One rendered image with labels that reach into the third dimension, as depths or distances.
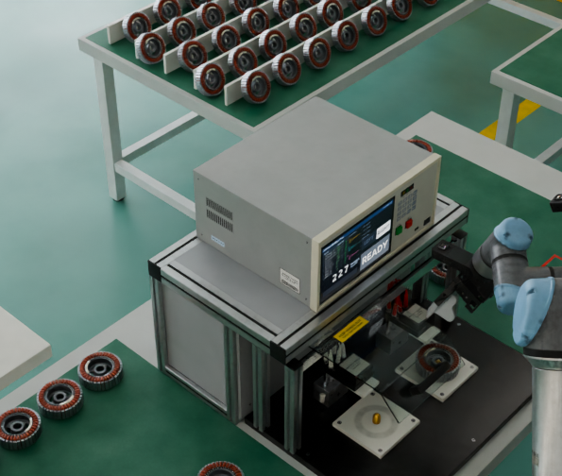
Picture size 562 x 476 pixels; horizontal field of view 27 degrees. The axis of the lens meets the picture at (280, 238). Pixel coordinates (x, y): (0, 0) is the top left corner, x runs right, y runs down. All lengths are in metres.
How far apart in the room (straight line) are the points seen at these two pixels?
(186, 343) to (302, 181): 0.51
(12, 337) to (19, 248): 2.14
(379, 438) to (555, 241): 0.96
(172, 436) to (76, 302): 1.56
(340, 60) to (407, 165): 1.53
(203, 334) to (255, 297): 0.19
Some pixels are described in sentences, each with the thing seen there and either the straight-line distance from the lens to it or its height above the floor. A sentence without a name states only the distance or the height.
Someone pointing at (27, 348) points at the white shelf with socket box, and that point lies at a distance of 2.42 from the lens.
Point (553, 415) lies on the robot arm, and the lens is 2.01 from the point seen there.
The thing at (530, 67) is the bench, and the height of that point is 0.75.
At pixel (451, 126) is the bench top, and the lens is 3.86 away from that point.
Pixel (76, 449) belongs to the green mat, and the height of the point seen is 0.75.
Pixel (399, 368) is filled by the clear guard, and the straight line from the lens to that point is 2.54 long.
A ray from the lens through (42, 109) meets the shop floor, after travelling 5.37.
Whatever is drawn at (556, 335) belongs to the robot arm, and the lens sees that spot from 1.98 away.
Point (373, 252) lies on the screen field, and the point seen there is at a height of 1.17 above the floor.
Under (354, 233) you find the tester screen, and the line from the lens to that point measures 2.55.
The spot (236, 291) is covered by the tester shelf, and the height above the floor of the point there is 1.11.
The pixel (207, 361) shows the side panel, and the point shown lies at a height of 0.89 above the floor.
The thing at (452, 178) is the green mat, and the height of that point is 0.75.
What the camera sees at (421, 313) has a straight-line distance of 2.88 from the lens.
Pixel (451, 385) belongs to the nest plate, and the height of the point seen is 0.78.
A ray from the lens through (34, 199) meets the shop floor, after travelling 4.82.
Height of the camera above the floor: 2.88
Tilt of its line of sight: 40 degrees down
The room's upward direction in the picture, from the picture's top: straight up
